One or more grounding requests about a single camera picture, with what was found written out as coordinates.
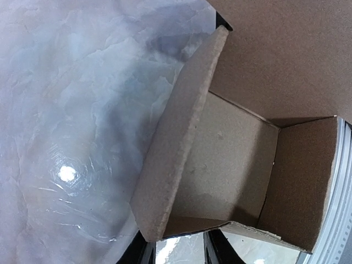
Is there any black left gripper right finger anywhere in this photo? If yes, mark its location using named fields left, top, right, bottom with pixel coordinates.
left=203, top=229, right=245, bottom=264

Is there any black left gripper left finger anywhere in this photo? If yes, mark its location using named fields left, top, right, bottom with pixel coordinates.
left=117, top=231, right=156, bottom=264

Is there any brown cardboard box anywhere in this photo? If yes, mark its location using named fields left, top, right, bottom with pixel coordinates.
left=130, top=1, right=351, bottom=254

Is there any front aluminium frame rail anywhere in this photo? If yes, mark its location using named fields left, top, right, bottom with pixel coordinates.
left=296, top=118, right=351, bottom=263

